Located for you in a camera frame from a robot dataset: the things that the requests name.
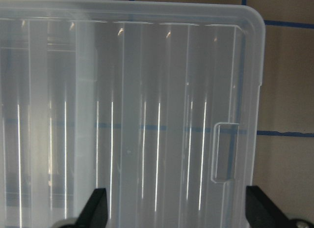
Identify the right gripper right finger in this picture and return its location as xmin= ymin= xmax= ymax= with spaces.
xmin=245 ymin=186 xmax=294 ymax=228

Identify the clear plastic box lid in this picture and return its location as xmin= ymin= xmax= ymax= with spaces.
xmin=0 ymin=0 xmax=265 ymax=228

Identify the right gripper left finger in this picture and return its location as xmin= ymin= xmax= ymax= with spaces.
xmin=73 ymin=188 xmax=108 ymax=228

